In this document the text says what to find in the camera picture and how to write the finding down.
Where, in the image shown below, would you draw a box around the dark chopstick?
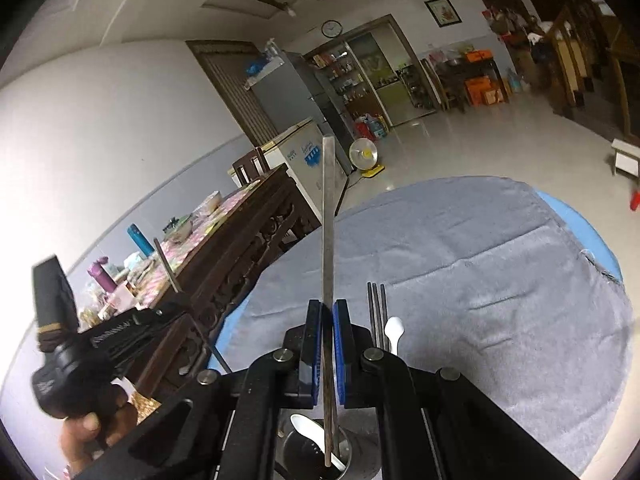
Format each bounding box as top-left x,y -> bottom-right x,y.
153,237 -> 232,374
367,282 -> 378,348
380,284 -> 388,348
321,136 -> 337,468
372,283 -> 384,349

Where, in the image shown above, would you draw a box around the white plastic spoon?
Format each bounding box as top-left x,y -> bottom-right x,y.
384,316 -> 405,356
290,414 -> 346,472

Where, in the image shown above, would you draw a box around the black perforated utensil holder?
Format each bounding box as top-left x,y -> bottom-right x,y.
272,411 -> 382,479

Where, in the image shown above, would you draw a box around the person's left hand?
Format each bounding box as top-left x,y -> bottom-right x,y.
60,398 -> 138,476

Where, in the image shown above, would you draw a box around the purple water bottle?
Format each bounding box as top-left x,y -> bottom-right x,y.
87,256 -> 117,294

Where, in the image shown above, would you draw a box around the blue thermos bottle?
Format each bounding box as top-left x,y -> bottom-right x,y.
127,223 -> 155,258

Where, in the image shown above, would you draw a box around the dark carved wooden table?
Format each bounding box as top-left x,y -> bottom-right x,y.
125,165 -> 320,401

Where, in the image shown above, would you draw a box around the grey table cloth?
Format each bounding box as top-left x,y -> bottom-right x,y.
214,174 -> 634,476

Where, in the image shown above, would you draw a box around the glass lidded pot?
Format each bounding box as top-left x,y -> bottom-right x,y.
163,214 -> 193,245

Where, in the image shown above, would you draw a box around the small floor fan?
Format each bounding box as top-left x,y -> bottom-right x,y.
348,138 -> 385,179

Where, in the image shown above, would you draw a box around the wooden chair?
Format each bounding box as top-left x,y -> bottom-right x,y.
232,146 -> 270,186

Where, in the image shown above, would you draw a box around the white chest freezer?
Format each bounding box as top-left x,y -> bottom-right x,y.
262,117 -> 323,219

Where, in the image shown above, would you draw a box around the grey refrigerator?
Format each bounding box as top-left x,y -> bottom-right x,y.
244,49 -> 364,176

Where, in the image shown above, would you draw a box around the shelf with goods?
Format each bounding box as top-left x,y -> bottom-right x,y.
306,42 -> 388,131

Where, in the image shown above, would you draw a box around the dark wooden side table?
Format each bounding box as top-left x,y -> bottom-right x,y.
421,50 -> 510,113

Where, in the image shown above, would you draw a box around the orange boxes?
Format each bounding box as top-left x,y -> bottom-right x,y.
463,50 -> 509,106

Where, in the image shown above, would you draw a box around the red stool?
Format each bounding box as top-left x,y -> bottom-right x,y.
629,190 -> 640,211

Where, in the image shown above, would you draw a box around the white step stool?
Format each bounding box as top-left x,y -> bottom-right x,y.
611,139 -> 640,178

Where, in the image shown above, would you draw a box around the round wall clock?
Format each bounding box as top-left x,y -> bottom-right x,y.
321,20 -> 343,39

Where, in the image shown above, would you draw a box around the framed wall picture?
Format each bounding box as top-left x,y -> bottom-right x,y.
424,0 -> 462,28

